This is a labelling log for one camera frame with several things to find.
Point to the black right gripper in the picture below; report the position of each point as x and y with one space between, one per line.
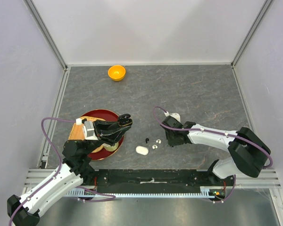
170 141

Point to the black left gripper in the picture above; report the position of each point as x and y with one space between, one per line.
102 127

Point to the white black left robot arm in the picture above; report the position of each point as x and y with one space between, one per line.
73 170

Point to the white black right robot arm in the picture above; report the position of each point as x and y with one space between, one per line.
248 154

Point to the white earbud charging case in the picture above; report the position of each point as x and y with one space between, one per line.
142 150

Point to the pale green plastic cup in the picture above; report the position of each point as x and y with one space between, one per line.
111 148

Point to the round red lacquer tray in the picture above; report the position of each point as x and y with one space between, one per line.
107 115

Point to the woven bamboo mat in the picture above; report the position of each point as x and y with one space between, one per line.
76 132

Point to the orange plastic bowl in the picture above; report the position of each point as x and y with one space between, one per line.
116 72

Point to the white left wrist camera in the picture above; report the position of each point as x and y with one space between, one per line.
89 131

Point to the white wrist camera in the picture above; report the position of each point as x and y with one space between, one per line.
174 115
89 131

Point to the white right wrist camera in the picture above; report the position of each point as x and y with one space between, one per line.
174 115

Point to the white slotted cable duct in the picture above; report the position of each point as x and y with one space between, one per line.
203 193

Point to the aluminium frame rails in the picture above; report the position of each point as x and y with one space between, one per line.
36 176

